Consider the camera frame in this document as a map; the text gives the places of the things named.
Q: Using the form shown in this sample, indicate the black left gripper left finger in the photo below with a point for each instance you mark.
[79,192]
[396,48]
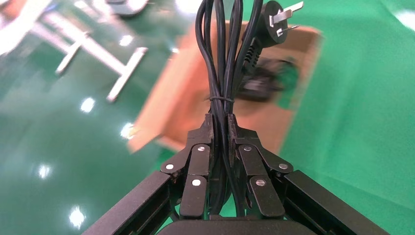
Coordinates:
[197,162]

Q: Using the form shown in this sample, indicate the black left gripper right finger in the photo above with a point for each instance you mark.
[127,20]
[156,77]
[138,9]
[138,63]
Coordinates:
[253,162]

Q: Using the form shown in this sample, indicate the open brown cardboard box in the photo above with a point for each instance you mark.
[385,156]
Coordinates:
[181,97]

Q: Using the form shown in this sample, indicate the white table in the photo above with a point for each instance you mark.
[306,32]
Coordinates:
[97,53]

